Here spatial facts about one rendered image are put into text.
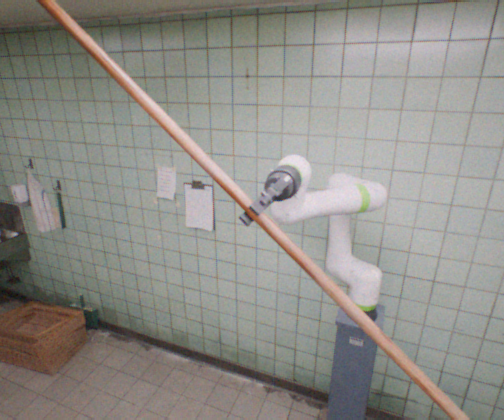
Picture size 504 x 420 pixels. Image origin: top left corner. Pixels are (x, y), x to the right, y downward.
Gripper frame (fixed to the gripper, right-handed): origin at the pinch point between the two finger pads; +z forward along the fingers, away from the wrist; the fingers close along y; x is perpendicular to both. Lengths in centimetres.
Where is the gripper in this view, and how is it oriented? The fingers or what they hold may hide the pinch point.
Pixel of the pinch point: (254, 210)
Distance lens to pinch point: 77.7
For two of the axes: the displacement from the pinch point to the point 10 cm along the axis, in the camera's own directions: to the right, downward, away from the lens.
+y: -6.0, 6.2, 5.1
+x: -7.1, -7.1, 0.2
